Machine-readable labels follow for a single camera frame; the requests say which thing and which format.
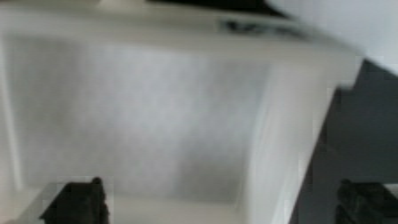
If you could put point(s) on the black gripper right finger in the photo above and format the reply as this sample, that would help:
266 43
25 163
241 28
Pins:
366 204

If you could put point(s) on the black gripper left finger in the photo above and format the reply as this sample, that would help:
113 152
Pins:
78 205

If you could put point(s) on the white drawer box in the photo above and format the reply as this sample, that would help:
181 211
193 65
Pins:
167 98

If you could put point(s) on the white drawer cabinet frame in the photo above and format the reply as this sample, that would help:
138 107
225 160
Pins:
359 21

